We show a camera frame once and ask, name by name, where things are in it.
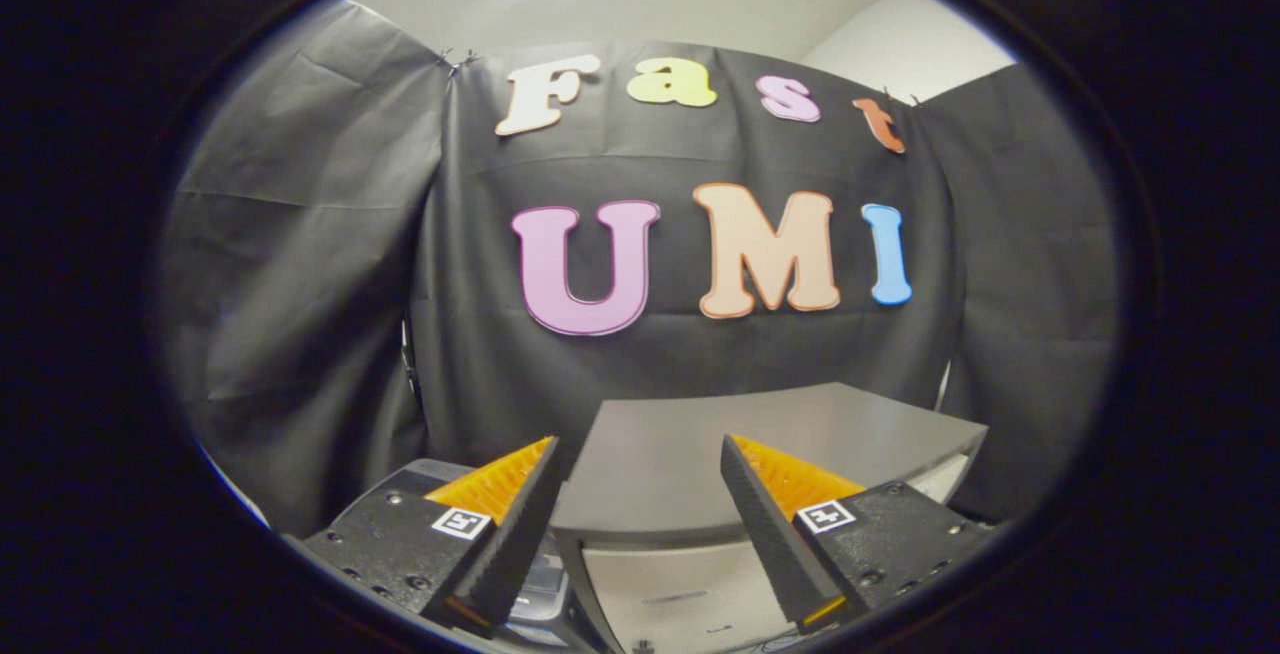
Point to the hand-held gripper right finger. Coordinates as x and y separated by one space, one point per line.
770 524

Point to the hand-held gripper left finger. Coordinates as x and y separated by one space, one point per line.
515 544

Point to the grey washing machine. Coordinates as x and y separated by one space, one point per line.
545 584

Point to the black backdrop cloth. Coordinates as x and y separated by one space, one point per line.
320 284

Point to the beige cabinet with dark frame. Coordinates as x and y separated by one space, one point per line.
660 454

